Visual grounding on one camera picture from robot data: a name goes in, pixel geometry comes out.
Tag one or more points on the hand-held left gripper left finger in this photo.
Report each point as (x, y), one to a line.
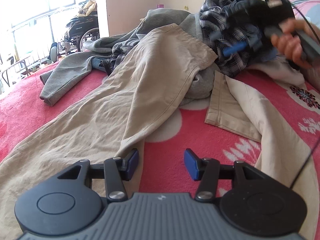
(133, 161)

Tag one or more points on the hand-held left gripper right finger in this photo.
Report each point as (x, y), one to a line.
(189, 162)

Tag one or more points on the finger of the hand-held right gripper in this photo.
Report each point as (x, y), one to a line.
(220, 34)
(235, 50)

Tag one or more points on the dark plaid shirt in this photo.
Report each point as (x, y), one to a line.
(232, 63)

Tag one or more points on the beige pants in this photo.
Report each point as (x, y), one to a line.
(150, 67)

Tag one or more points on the clothes heap on wheelchair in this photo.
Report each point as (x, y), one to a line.
(87, 7)

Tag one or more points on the person's right hand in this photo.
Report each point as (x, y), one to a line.
(287, 46)

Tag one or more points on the pink floral blanket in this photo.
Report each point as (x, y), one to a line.
(200, 130)

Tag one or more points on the pink pillow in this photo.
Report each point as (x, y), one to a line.
(306, 7)

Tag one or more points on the white cloth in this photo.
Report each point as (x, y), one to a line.
(280, 73)

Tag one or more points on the purple cup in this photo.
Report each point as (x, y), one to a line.
(160, 6)

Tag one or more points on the blue denim garment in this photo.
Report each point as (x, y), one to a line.
(98, 65)

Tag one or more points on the grey hoodie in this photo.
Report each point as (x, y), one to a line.
(72, 70)

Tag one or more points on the black wheelchair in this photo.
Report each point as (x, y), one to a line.
(80, 33)

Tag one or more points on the window with metal railing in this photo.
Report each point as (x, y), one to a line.
(37, 17)

